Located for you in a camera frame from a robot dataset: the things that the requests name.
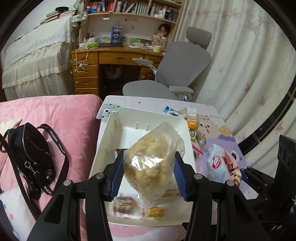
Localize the dark brown star snack packet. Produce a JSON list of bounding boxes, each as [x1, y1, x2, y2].
[[116, 148, 126, 154]]

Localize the large clear rice cake pack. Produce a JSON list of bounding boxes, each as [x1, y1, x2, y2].
[[161, 176, 181, 200]]

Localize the dark raisin red-edged packet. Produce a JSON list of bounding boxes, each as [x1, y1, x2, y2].
[[192, 143, 203, 160]]

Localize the red white apple chips bag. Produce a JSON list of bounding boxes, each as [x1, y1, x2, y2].
[[207, 144, 242, 187]]

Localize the clear bag yellow puffs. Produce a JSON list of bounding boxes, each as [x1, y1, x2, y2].
[[123, 123, 185, 204]]

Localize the clear packet nut cake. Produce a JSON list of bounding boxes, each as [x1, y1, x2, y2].
[[112, 196, 138, 217]]

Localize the green pineapple cake packet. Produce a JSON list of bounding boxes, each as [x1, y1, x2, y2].
[[189, 129, 197, 142]]

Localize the orange oats bar packet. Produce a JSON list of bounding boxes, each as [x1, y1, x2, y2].
[[186, 108, 198, 130]]

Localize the blue white cookie packet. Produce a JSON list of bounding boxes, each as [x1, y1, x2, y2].
[[163, 106, 183, 117]]

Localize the round yellow rice cracker packet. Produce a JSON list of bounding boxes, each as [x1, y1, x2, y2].
[[196, 131, 206, 147]]

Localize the small yellow candy packet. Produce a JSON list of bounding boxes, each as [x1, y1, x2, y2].
[[147, 207, 165, 219]]

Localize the white plastic storage tray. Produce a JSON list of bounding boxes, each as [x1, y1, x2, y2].
[[90, 108, 195, 226]]

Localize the wooden desk with drawers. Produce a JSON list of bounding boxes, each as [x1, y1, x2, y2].
[[71, 45, 163, 98]]

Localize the white pillow with print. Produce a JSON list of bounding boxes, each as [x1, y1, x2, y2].
[[1, 187, 35, 240]]

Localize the grey office chair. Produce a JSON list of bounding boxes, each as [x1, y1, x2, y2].
[[122, 27, 212, 101]]

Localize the white floral curtain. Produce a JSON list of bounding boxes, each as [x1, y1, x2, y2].
[[173, 0, 296, 167]]

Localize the blue gift bag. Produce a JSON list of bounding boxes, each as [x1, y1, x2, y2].
[[110, 21, 122, 44]]

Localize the wooden bookshelf hutch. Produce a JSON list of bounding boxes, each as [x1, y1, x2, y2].
[[78, 1, 185, 44]]

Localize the black handbag with strap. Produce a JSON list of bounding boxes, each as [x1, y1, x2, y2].
[[1, 123, 70, 220]]

